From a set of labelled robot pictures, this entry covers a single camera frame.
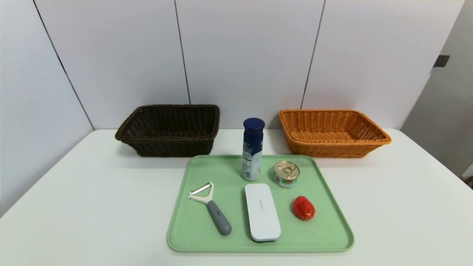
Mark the blue white bottle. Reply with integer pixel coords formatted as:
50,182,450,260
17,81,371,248
242,118,266,182

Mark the small tin can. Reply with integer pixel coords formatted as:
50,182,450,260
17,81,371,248
273,160,300,188

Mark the white rectangular case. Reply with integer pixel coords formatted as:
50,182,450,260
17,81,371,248
244,183,282,243

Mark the dark brown wicker basket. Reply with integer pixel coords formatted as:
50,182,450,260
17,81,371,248
115,104,221,157

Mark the orange wicker basket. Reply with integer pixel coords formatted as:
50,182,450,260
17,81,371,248
278,108,392,158

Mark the light green plastic tray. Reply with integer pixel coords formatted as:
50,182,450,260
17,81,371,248
166,154,355,253

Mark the white peeler grey handle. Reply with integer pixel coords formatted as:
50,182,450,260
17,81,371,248
187,181,232,236

